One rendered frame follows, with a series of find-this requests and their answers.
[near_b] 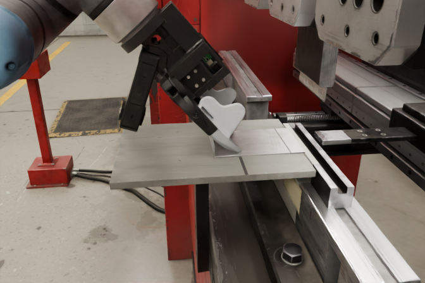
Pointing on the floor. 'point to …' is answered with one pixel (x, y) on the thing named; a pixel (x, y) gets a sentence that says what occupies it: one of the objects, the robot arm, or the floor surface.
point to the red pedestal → (47, 165)
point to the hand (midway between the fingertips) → (226, 139)
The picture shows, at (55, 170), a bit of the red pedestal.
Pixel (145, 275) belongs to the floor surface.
